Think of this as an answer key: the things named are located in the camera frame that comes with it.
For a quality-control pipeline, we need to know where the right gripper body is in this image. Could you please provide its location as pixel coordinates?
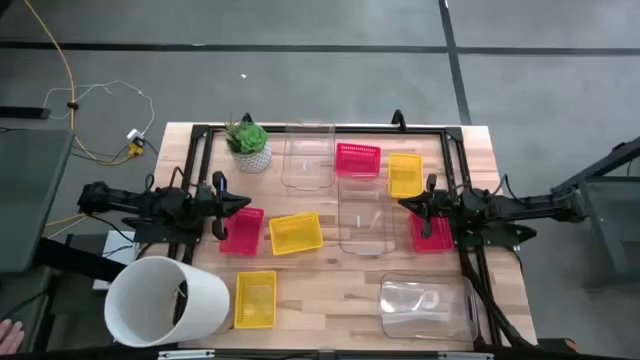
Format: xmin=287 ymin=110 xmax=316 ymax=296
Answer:
xmin=420 ymin=173 xmax=457 ymax=240

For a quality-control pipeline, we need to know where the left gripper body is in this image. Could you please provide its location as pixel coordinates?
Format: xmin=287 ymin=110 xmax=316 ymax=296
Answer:
xmin=195 ymin=171 xmax=231 ymax=241

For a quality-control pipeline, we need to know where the yellow plastic basket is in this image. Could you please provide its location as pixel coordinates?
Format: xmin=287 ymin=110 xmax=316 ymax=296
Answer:
xmin=268 ymin=211 xmax=325 ymax=257
xmin=387 ymin=152 xmax=425 ymax=200
xmin=233 ymin=270 xmax=278 ymax=330

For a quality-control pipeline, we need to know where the red plastic basket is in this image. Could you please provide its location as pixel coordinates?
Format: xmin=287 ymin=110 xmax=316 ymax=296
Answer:
xmin=408 ymin=212 xmax=455 ymax=255
xmin=218 ymin=206 xmax=265 ymax=258
xmin=334 ymin=142 xmax=382 ymax=180

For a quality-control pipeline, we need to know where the clear plastic bin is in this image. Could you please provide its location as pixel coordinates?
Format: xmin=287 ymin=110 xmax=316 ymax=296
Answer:
xmin=337 ymin=175 xmax=397 ymax=256
xmin=378 ymin=271 xmax=480 ymax=344
xmin=280 ymin=121 xmax=337 ymax=192

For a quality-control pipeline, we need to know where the green succulent in white pot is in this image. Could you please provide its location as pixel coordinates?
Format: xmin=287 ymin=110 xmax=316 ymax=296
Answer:
xmin=223 ymin=118 xmax=274 ymax=175

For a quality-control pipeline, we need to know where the white flat box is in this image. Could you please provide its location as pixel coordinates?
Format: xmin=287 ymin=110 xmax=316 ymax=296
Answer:
xmin=92 ymin=229 xmax=137 ymax=292

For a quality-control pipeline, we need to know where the black stand beam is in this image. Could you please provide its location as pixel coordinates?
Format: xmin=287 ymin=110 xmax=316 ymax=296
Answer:
xmin=32 ymin=236 xmax=129 ymax=284

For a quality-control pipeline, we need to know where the grey desk top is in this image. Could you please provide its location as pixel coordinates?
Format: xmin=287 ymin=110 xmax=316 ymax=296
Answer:
xmin=0 ymin=128 xmax=76 ymax=275

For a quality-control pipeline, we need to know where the black flat bar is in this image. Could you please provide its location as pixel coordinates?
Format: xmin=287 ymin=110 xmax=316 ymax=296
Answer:
xmin=0 ymin=105 xmax=52 ymax=121

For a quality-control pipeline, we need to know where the person's hand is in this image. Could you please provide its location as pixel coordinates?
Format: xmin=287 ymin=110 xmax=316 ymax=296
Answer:
xmin=0 ymin=319 xmax=25 ymax=356

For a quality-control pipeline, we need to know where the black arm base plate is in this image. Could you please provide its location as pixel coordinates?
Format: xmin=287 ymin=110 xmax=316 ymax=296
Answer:
xmin=122 ymin=217 xmax=204 ymax=246
xmin=452 ymin=222 xmax=539 ymax=251

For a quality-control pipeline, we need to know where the black aluminium rail frame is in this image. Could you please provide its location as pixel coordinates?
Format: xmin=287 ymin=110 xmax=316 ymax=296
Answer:
xmin=169 ymin=123 xmax=504 ymax=351

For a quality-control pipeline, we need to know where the thin white cable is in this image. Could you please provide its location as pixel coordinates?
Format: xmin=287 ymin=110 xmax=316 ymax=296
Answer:
xmin=42 ymin=79 xmax=156 ymax=139

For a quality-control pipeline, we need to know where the black cable bundle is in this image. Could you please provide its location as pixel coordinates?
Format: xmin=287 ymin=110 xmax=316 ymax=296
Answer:
xmin=457 ymin=247 xmax=536 ymax=350

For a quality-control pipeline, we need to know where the silver edge bracket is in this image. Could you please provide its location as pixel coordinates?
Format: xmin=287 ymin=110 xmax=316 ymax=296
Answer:
xmin=437 ymin=351 xmax=496 ymax=360
xmin=157 ymin=349 xmax=216 ymax=360

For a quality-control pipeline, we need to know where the short yellow cable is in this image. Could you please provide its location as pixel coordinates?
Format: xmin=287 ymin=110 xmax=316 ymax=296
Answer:
xmin=43 ymin=213 xmax=89 ymax=240

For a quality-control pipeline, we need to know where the grey side table black frame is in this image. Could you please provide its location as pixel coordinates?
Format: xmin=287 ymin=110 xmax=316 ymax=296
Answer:
xmin=549 ymin=135 xmax=640 ymax=292

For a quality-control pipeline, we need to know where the long yellow cable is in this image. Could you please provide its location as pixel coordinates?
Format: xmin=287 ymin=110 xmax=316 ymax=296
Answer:
xmin=22 ymin=0 xmax=139 ymax=167

